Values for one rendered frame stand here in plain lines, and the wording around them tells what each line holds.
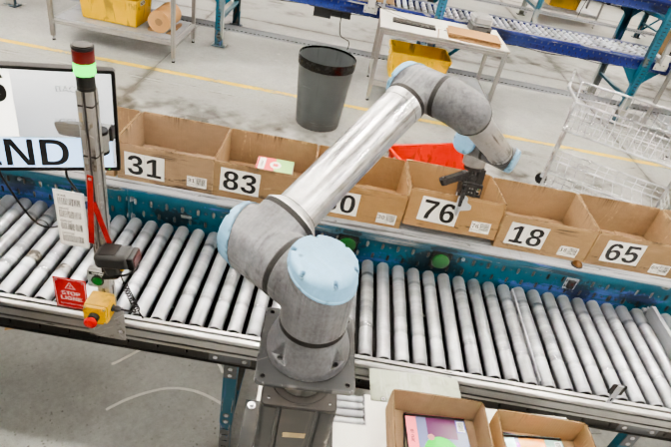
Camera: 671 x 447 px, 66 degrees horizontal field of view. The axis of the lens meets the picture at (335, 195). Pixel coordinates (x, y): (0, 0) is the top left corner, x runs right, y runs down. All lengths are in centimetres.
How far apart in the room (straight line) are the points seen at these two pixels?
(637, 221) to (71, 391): 265
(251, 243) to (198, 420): 150
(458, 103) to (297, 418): 86
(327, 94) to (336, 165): 332
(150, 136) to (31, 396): 122
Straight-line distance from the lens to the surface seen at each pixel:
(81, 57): 137
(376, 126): 129
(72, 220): 165
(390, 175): 236
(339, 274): 103
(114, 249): 161
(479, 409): 175
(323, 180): 120
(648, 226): 280
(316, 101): 456
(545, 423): 183
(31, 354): 284
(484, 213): 218
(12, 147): 166
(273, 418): 132
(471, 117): 138
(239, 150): 238
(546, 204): 256
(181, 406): 256
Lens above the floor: 214
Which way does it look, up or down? 34 degrees down
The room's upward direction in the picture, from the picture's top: 12 degrees clockwise
